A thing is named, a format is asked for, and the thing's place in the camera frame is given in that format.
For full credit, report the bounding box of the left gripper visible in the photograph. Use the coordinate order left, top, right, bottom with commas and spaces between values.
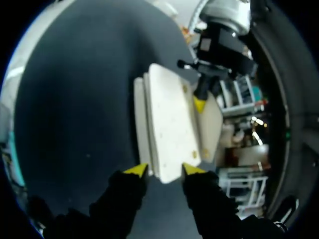
177, 21, 258, 115

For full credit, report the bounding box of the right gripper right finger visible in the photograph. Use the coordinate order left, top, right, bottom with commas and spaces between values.
182, 163, 250, 239

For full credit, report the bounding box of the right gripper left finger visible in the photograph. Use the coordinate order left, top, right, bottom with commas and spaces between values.
82, 163, 151, 239

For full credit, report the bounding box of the white cable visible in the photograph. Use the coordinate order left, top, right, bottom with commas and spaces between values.
188, 0, 209, 29

